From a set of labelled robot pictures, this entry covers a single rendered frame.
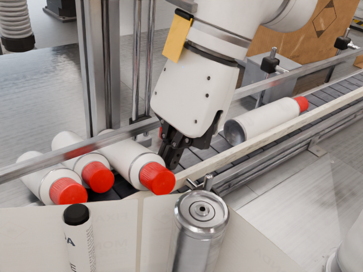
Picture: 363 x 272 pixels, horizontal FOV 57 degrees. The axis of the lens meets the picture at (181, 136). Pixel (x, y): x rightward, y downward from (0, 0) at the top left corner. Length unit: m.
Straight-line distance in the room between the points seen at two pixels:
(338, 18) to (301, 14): 0.67
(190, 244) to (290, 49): 0.82
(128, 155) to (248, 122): 0.24
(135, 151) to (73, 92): 0.42
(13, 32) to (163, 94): 0.18
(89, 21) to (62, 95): 0.36
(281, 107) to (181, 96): 0.28
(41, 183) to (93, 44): 0.20
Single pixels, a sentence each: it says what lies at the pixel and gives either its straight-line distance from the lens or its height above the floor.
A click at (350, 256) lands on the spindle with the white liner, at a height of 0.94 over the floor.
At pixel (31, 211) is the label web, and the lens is 0.25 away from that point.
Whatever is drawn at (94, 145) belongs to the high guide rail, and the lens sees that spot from 0.45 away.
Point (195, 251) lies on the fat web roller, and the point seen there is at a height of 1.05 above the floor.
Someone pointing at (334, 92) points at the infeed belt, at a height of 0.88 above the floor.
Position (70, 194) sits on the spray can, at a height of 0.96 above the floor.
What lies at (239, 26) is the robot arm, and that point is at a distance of 0.40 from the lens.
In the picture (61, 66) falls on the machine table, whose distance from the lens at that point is 0.95.
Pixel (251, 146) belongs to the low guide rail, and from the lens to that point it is 0.56.
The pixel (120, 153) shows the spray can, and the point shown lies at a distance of 0.46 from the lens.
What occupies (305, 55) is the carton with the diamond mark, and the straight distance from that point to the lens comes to 1.07.
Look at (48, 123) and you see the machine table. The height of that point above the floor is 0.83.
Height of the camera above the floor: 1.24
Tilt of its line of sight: 37 degrees down
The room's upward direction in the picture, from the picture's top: 7 degrees clockwise
